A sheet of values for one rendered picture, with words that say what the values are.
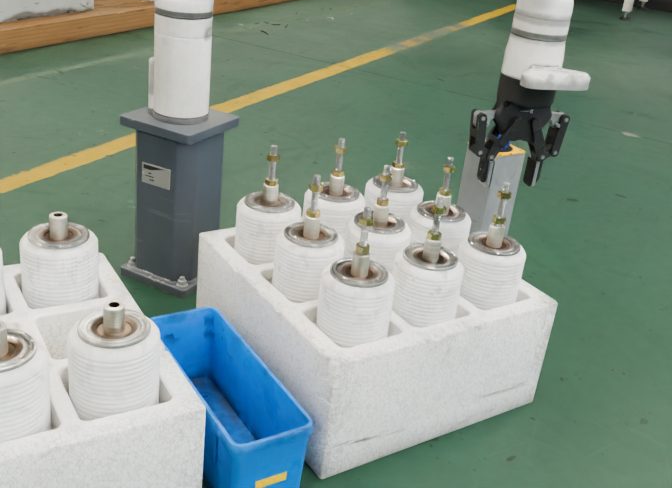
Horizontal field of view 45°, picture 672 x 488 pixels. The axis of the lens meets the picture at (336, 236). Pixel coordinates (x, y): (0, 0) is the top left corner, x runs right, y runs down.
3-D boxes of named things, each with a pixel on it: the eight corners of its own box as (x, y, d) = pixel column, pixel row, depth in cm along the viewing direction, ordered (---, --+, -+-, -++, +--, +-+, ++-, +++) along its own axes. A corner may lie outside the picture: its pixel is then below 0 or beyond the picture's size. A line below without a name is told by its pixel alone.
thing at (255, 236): (217, 305, 129) (223, 199, 121) (261, 286, 136) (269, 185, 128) (260, 330, 123) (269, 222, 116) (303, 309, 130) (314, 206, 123)
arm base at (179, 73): (141, 115, 137) (142, 11, 129) (176, 104, 144) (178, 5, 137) (186, 128, 133) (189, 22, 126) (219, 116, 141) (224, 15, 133)
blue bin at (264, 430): (141, 389, 119) (142, 318, 114) (211, 372, 124) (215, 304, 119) (228, 531, 96) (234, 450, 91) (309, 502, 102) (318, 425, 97)
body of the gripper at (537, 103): (544, 63, 111) (530, 129, 115) (488, 61, 108) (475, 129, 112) (574, 79, 105) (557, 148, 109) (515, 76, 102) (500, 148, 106)
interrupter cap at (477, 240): (530, 252, 117) (531, 248, 116) (493, 262, 113) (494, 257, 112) (493, 231, 122) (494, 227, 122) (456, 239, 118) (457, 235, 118)
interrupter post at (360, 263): (346, 272, 105) (349, 249, 104) (361, 269, 106) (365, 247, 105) (355, 281, 103) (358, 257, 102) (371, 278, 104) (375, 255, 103)
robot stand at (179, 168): (118, 274, 148) (117, 115, 136) (169, 246, 160) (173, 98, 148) (183, 299, 143) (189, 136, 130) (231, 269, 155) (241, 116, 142)
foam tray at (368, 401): (194, 331, 134) (198, 232, 126) (384, 287, 155) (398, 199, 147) (320, 481, 106) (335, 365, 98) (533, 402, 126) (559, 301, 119)
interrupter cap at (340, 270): (318, 266, 106) (319, 261, 105) (368, 258, 109) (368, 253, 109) (348, 294, 100) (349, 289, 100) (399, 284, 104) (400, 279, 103)
